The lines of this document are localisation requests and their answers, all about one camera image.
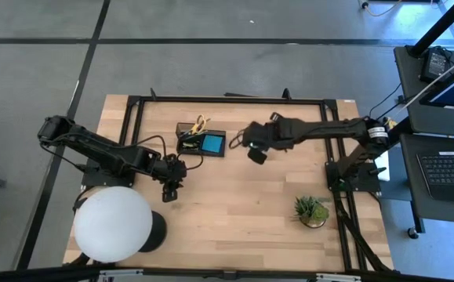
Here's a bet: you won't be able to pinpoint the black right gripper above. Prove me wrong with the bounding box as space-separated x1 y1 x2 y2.
241 120 291 166

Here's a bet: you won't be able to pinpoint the black power adapter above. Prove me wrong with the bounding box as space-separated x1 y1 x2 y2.
419 46 453 84

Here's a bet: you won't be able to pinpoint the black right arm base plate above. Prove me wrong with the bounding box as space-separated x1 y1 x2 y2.
325 159 383 193

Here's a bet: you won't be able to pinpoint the small potted succulent plant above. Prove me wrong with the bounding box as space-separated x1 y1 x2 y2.
293 195 331 230

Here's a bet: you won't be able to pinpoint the black laptop keyboard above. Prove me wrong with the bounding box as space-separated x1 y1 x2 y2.
415 150 454 205

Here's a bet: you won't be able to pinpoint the white box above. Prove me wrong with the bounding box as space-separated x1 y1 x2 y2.
375 150 391 183

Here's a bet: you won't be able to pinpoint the black diagonal pole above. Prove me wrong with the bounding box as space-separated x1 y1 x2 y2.
405 0 454 59

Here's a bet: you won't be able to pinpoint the white globe lamp shade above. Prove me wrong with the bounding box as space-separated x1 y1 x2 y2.
73 185 154 264

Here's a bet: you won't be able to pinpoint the black lamp base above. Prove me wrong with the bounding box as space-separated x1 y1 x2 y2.
137 209 169 254

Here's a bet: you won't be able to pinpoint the white diagonal rod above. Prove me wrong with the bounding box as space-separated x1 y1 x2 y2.
400 49 454 111

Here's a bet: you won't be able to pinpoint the black floor cable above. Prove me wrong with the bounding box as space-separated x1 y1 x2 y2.
361 83 405 131

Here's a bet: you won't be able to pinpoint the black mesh desk organizer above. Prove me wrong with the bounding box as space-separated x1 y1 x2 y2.
175 121 228 159

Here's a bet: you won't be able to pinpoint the black cable bundle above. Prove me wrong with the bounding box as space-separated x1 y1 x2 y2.
333 187 393 273

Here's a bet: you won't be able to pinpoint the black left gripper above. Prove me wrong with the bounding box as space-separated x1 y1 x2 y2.
156 154 190 204

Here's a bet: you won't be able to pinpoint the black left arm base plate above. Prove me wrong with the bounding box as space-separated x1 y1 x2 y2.
80 154 139 189

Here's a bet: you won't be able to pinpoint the yellow handled scissors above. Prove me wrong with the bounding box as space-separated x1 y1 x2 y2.
181 113 212 136

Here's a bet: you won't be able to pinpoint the teal sticky note pad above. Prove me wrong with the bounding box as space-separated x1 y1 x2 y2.
201 133 225 154

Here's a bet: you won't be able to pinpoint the yellow floor cable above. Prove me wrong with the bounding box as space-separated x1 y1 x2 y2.
361 0 403 18

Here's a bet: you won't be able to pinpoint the black side desk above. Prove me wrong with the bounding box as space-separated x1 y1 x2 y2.
392 45 454 236

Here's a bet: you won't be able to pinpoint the black camera rig bar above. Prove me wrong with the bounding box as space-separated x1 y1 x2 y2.
0 265 454 282

